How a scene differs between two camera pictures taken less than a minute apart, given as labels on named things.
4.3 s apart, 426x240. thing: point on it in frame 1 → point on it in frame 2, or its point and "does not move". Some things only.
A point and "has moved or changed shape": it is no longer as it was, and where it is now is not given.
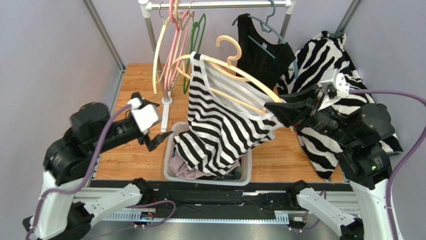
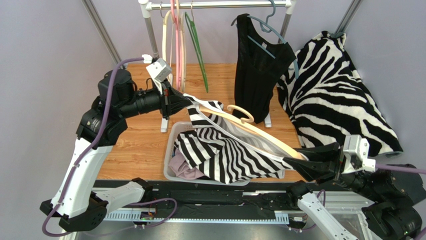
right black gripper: [310, 108] → [340, 163]
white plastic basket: [246, 166] does not move
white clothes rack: [146, 6] does not move
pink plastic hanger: [171, 6] has moved or changed shape
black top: [267, 62] does not move
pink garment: [235, 174] → [179, 166]
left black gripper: [153, 143] → [170, 102]
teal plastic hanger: [267, 27] does not move
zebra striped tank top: [227, 115] → [222, 148]
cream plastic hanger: [157, 58] has moved or changed shape
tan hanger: [227, 67] → [239, 115]
